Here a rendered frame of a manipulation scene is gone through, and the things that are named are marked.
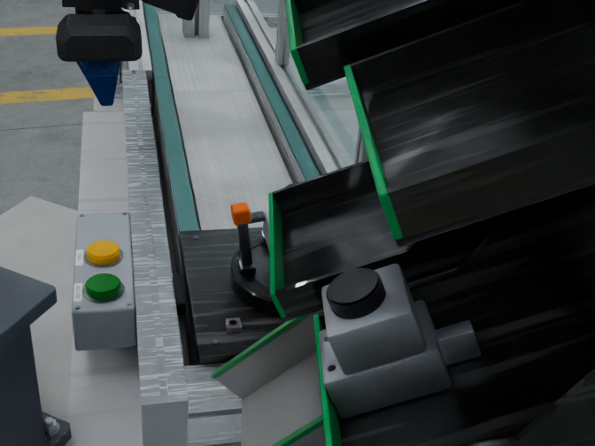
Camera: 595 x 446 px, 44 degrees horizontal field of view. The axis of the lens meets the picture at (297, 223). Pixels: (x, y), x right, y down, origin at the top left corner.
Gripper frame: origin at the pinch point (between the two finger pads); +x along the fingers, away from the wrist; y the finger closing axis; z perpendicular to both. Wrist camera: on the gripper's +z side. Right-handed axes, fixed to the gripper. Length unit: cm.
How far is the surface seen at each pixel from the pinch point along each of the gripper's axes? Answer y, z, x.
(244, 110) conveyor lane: 67, 24, 35
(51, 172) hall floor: 214, -29, 126
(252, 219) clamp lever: 4.2, 14.6, 19.4
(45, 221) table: 38, -12, 40
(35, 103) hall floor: 284, -40, 127
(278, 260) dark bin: -23.3, 11.3, 5.2
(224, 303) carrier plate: 1.1, 11.2, 28.6
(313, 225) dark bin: -18.8, 14.9, 5.4
